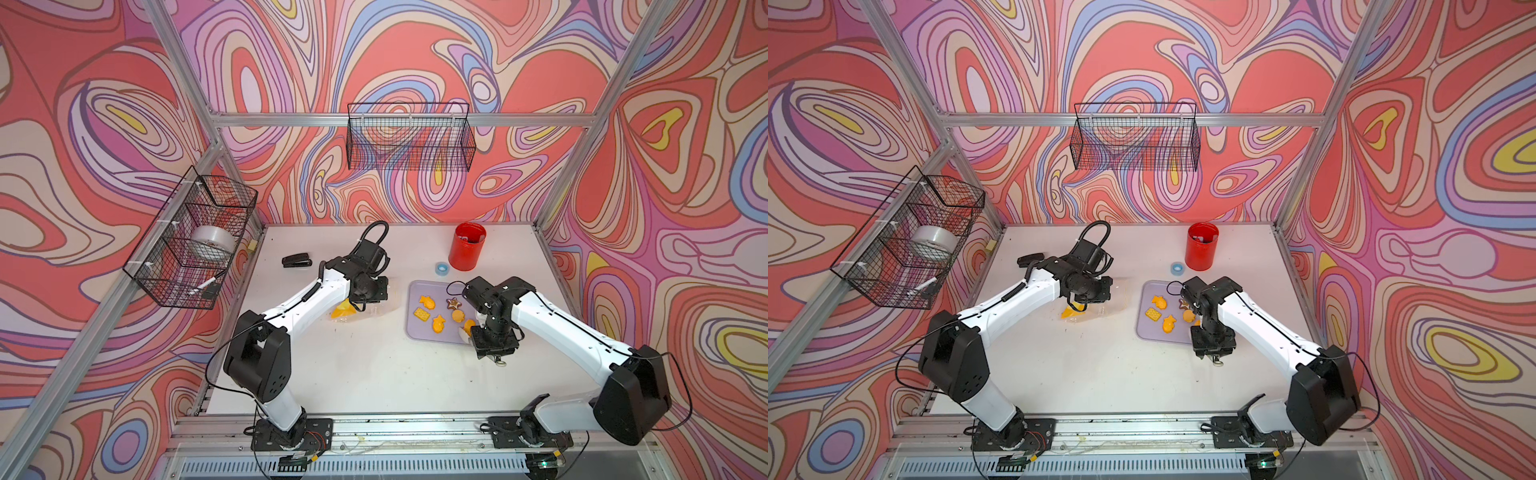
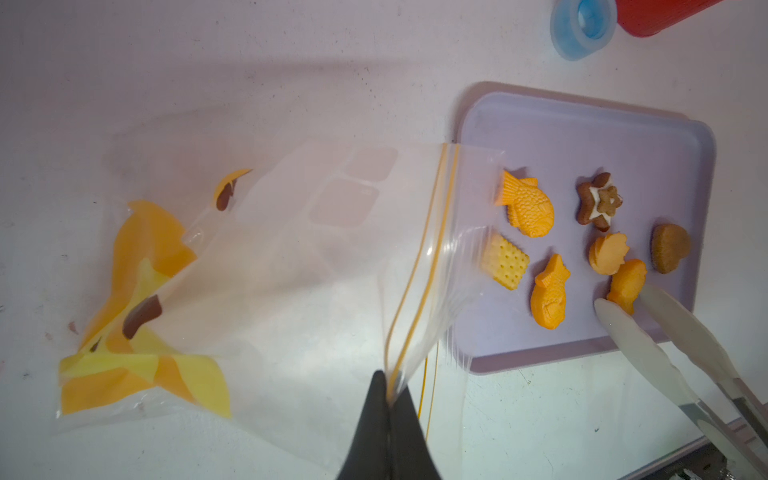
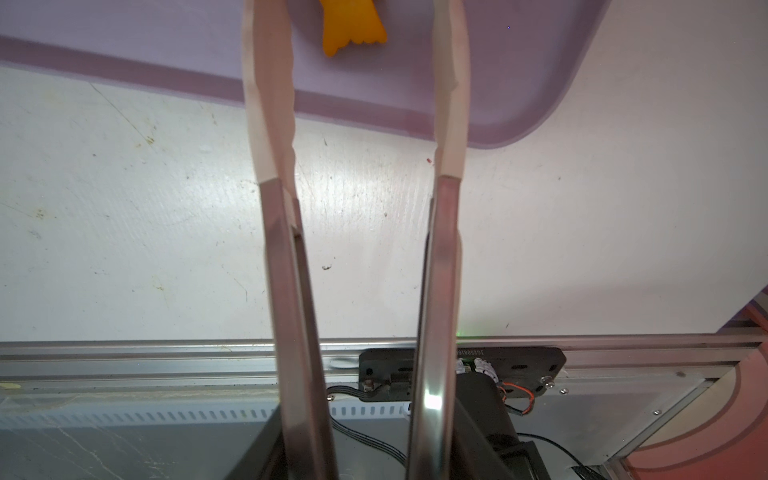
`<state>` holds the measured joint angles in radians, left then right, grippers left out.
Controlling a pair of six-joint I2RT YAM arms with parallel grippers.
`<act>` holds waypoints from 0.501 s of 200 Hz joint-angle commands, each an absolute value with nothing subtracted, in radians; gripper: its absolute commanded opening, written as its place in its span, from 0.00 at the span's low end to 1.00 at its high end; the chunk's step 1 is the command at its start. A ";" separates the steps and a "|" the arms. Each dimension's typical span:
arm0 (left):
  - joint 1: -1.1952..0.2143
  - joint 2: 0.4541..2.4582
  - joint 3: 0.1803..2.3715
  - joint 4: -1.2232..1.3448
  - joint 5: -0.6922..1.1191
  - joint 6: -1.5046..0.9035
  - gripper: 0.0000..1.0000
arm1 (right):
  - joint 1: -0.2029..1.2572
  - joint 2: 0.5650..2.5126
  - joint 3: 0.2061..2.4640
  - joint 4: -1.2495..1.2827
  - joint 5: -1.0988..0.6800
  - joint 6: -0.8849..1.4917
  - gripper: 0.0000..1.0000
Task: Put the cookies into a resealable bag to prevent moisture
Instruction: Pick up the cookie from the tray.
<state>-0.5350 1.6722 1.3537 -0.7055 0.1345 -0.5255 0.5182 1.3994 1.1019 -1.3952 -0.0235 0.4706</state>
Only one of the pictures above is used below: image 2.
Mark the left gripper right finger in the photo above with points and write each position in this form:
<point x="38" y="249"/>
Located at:
<point x="409" y="455"/>

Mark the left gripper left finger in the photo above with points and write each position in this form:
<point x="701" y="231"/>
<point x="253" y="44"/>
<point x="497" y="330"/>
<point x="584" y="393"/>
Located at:
<point x="369" y="455"/>

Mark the clear resealable plastic bag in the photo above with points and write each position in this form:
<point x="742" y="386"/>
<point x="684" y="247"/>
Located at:
<point x="271" y="299"/>

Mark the orange fish cookie bottom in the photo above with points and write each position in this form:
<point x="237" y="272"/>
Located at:
<point x="549" y="298"/>

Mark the square yellow cracker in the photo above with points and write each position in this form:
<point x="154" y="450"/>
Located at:
<point x="504" y="261"/>

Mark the orange fish cookie top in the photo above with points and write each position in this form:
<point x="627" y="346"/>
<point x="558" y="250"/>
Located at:
<point x="529" y="209"/>

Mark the small orange fish cookie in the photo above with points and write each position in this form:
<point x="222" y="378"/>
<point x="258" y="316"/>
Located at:
<point x="626" y="284"/>

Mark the round orange shell cookie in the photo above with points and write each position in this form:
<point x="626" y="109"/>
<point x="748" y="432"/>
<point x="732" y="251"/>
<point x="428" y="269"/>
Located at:
<point x="607" y="254"/>

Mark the brown star cookie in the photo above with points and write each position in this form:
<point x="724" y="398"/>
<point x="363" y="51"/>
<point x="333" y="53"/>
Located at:
<point x="599" y="202"/>

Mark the brown shell cookie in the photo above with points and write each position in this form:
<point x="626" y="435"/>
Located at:
<point x="670" y="243"/>

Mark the lavender plastic tray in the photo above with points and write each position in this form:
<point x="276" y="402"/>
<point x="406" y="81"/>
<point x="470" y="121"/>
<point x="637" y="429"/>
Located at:
<point x="614" y="174"/>

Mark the blue tape roll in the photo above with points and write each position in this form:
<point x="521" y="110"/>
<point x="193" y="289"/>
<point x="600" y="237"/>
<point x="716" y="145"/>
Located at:
<point x="579" y="28"/>

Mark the red cylindrical cup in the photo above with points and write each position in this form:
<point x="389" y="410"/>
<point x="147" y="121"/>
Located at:
<point x="645" y="18"/>

